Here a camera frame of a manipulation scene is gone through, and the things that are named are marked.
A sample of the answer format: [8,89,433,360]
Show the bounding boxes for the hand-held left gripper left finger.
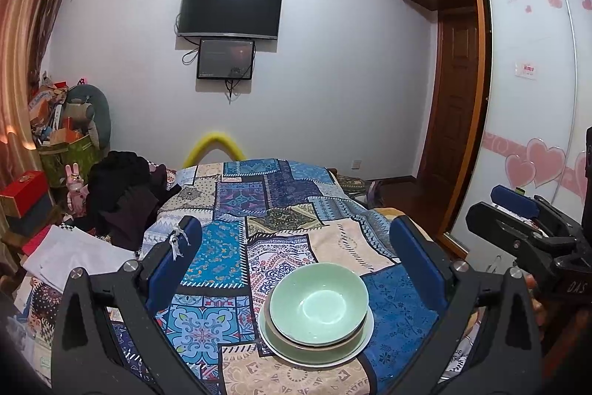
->
[48,215,204,395]

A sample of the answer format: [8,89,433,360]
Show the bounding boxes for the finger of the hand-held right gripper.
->
[490,185,556,220]
[465,201,579,271]

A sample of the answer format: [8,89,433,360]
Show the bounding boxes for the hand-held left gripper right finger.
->
[389,215,543,395]

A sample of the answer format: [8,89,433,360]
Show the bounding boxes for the green bowl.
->
[269,263,370,342]

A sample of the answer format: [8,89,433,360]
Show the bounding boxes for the green plate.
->
[263,298,371,361]

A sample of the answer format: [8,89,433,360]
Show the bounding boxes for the white frayed thread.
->
[169,225,186,261]

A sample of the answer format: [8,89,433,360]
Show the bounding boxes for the white wardrobe sliding door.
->
[446,0,592,248]

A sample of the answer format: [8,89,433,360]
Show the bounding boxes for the brown wooden door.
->
[418,9,486,238]

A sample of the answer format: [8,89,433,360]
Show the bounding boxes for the black clothes pile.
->
[87,151,181,252]

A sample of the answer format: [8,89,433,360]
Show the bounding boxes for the white paper sheet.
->
[23,225,137,298]

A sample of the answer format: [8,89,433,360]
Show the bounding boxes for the patterned bag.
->
[335,174,384,206]

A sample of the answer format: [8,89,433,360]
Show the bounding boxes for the blue patchwork cloth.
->
[108,158,468,395]

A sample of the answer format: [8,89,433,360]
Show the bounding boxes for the pink bunny toy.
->
[65,164,90,215]

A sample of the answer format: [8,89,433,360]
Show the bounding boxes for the green cardboard box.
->
[39,135,100,187]

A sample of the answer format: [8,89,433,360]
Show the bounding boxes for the grey cushion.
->
[65,84,112,155]

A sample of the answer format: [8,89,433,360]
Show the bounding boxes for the red box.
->
[0,170,49,217]

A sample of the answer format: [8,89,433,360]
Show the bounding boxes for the pile of assorted clutter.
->
[28,73,88,146]

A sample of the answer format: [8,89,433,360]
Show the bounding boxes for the small black monitor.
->
[196,38,255,81]

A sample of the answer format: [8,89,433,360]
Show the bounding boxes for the brown curtain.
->
[0,0,86,146]

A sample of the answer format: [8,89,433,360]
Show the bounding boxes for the wall-mounted black television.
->
[178,0,284,41]

